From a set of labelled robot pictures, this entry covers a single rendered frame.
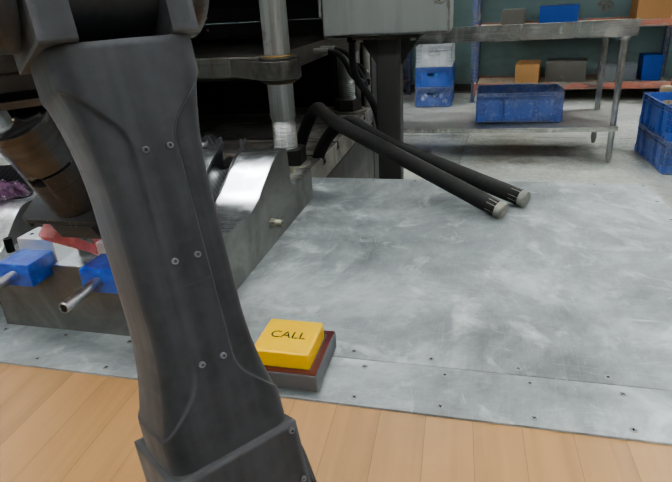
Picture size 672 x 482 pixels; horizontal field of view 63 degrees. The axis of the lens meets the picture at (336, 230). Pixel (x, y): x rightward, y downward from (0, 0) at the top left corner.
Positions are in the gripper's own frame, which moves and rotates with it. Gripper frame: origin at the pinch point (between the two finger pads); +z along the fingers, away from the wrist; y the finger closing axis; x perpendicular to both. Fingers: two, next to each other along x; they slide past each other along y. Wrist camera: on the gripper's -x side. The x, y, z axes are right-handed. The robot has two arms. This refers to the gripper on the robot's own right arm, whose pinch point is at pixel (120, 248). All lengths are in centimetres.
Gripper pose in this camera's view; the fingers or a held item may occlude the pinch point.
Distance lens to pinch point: 67.4
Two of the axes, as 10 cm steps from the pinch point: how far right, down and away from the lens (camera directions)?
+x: -1.7, 8.0, -5.8
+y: -9.7, -0.4, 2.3
